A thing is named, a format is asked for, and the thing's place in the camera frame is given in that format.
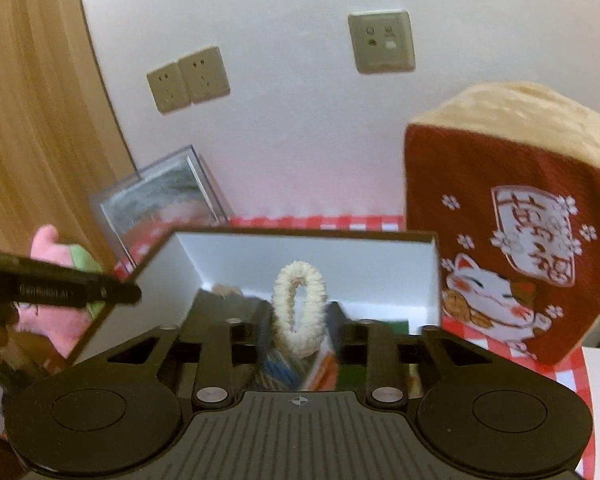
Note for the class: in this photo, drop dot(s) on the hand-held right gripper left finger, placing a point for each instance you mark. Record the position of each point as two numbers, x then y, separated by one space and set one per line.
262 332

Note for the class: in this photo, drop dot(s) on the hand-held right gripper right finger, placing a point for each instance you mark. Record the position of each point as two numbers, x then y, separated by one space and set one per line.
336 332

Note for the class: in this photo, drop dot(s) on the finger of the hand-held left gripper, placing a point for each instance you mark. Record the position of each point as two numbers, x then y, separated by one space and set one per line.
112 290

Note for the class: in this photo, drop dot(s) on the dark brown cardboard box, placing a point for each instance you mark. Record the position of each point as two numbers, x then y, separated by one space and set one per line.
370 270

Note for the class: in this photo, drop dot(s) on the white fluffy scrunchie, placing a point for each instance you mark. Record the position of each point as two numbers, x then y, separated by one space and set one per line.
300 267

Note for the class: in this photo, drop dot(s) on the blue knitted item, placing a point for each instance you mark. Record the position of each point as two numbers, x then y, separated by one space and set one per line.
277 375

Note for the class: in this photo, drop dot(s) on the beige fuzzy item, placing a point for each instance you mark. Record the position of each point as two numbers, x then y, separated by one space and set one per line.
226 291

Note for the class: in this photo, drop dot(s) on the pink starfish plush toy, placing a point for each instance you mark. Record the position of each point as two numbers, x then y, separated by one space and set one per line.
72 332

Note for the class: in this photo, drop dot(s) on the green item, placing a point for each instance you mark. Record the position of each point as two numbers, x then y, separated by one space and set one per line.
399 326

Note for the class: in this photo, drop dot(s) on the wooden side panel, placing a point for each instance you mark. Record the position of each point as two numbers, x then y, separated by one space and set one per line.
30 110

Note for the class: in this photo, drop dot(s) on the red lucky cat cushion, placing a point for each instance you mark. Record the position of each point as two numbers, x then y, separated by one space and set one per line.
455 170

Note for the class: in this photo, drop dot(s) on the red checkered tablecloth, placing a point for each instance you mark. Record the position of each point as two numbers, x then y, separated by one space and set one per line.
570 385

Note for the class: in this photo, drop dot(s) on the beige wall power socket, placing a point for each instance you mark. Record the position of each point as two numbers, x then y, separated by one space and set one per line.
204 75
167 87

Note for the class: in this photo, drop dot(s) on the beige wall network plate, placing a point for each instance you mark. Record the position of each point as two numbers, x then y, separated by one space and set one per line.
380 41

